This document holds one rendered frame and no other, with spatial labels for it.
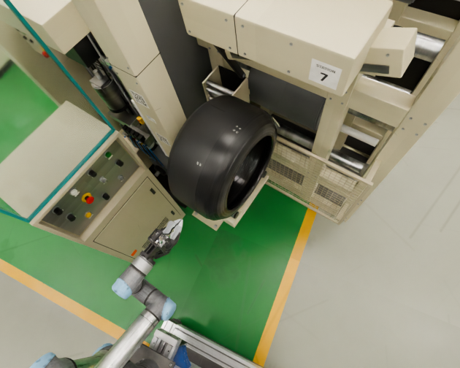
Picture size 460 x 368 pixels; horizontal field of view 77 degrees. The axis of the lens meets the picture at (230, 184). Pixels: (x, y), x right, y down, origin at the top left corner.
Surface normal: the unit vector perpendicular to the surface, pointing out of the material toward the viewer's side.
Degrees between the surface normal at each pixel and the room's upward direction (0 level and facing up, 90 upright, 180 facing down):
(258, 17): 0
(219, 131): 4
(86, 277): 0
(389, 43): 18
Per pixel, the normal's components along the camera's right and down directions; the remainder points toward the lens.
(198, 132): -0.22, -0.25
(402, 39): -0.36, -0.54
